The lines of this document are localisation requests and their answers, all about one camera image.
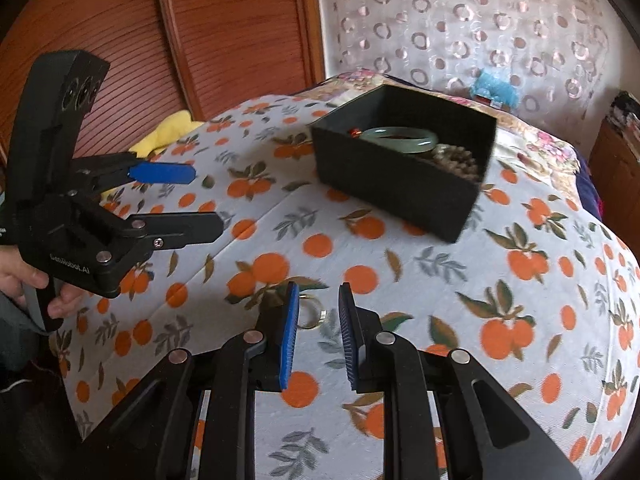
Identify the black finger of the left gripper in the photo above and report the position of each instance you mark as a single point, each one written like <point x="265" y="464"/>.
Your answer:
<point x="149" y="232"/>

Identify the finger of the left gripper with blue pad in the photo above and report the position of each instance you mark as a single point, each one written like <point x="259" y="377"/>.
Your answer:
<point x="161" y="173"/>

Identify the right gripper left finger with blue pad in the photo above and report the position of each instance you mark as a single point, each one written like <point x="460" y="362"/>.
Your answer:
<point x="195" y="413"/>

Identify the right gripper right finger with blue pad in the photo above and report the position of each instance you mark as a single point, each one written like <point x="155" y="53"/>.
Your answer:
<point x="444" y="416"/>

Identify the black jewelry box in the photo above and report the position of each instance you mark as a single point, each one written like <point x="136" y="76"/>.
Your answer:
<point x="408" y="186"/>

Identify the person's left hand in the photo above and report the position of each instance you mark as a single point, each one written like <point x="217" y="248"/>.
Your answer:
<point x="16" y="274"/>

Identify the yellow plush toy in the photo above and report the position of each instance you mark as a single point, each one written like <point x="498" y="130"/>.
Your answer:
<point x="171" y="129"/>

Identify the red wooden wardrobe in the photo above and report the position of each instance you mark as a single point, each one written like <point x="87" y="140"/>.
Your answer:
<point x="203" y="56"/>

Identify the orange print white blanket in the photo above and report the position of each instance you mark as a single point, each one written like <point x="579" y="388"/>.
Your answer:
<point x="537" y="289"/>

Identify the navy blue bed sheet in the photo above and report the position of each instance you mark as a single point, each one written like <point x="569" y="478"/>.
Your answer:
<point x="587" y="192"/>

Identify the green jade bangle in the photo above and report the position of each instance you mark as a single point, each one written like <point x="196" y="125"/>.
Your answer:
<point x="405" y="140"/>

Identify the floral quilt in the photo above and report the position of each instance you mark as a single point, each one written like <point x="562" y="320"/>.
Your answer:
<point x="541" y="155"/>

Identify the brown wooden side cabinet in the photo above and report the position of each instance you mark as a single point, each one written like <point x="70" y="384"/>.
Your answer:
<point x="615" y="174"/>

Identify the blue plastic bag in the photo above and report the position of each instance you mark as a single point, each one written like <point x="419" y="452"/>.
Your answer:
<point x="498" y="92"/>

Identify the clutter pile on cabinet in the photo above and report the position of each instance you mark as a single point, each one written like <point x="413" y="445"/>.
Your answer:
<point x="624" y="114"/>

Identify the circle pattern sheer curtain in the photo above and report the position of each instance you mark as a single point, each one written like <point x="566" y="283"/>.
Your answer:
<point x="551" y="54"/>

